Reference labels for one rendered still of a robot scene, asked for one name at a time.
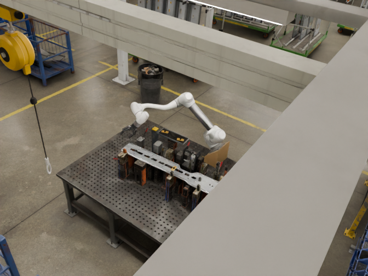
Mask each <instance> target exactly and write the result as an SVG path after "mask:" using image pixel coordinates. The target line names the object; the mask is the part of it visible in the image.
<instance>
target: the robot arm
mask: <svg viewBox="0 0 368 276"><path fill-rule="evenodd" d="M183 105H184V106H185V107H187V108H189V109H190V110H191V111H192V113H193V114H194V115H195V116H196V117H197V118H198V120H199V121H200V122H201V123H202V124H203V126H204V127H205V128H206V129H207V131H205V132H204V134H203V136H204V140H205V141H206V143H207V144H208V146H209V147H210V149H209V151H210V152H209V154H210V153H212V152H214V151H217V150H219V149H220V148H221V147H222V146H223V145H224V144H225V143H221V142H222V141H223V140H224V139H225V137H226V134H225V132H224V131H223V130H222V129H220V128H219V127H218V126H216V125H213V124H212V122H211V121H210V120H209V119H208V118H207V116H206V115H205V114H204V113H203V112H202V111H201V109H200V108H199V107H198V106H197V105H196V103H195V100H194V98H193V95H192V94H191V93H189V92H185V93H183V94H181V95H180V96H179V97H178V98H177V99H175V100H173V101H172V102H170V103H169V104H167V105H156V104H152V103H145V104H140V103H137V102H133V103H131V105H130V108H131V110H132V112H133V114H134V115H135V116H136V120H135V121H134V122H133V124H132V125H131V126H129V125H128V126H126V127H125V128H123V129H122V132H121V133H120V135H121V134H122V133H124V131H126V130H131V131H133V133H132V134H131V135H130V136H129V137H128V138H131V137H132V136H134V135H135V134H136V131H137V128H138V127H139V126H140V125H141V124H143V123H144V122H145V121H146V120H147V119H148V117H149V114H148V113H147V112H146V111H144V112H143V110H144V109H145V108H154V109H158V110H170V109H172V108H177V107H180V106H183ZM134 130H135V132H134Z"/></svg>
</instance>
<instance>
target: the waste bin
mask: <svg viewBox="0 0 368 276"><path fill-rule="evenodd" d="M137 71H138V76H137V78H138V85H140V95H141V102H142V103H143V104H156V105H157V104H159V102H160V91H161V85H163V72H164V70H163V68H162V67H161V66H159V65H157V64H154V63H145V64H141V65H140V66H139V67H138V68H137Z"/></svg>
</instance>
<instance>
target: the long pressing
mask: <svg viewBox="0 0 368 276"><path fill-rule="evenodd" d="M124 148H125V149H126V151H127V153H128V155H130V156H132V157H134V158H136V159H139V160H141V161H143V162H145V163H147V164H149V165H151V166H153V167H155V168H158V169H160V170H162V171H165V172H166V173H168V174H170V172H171V168H169V167H167V166H165V164H167V165H169V166H171V167H174V166H176V167H177V168H176V169H177V170H180V171H182V172H183V173H180V172H178V171H176V170H174V171H173V172H174V176H175V177H177V178H179V179H181V180H184V181H185V182H186V183H187V184H188V185H190V186H192V187H194V188H197V184H200V185H201V191H203V192H205V193H207V194H209V192H210V191H211V190H212V189H213V188H214V187H215V186H216V185H217V184H218V183H219V182H218V181H216V180H214V179H212V178H210V177H207V176H205V175H203V174H201V173H199V172H195V173H190V172H187V171H185V170H183V169H181V168H180V165H179V164H177V163H175V162H172V161H170V160H168V159H166V158H164V157H161V156H159V155H157V154H155V153H153V152H150V151H148V150H146V149H144V148H142V147H139V146H137V145H135V144H133V143H128V144H127V145H126V146H124V147H123V148H122V149H121V151H123V149H124ZM130 149H134V150H137V152H141V153H143V154H142V155H141V154H139V153H137V152H134V151H132V150H130ZM144 155H147V156H149V158H147V157H145V156H144ZM152 158H154V159H156V160H157V161H154V160H152ZM159 162H162V163H164V164H161V163H159ZM185 174H189V176H187V175H185ZM192 176H193V177H195V178H196V179H193V178H192ZM199 177H201V178H202V180H201V181H198V180H199Z"/></svg>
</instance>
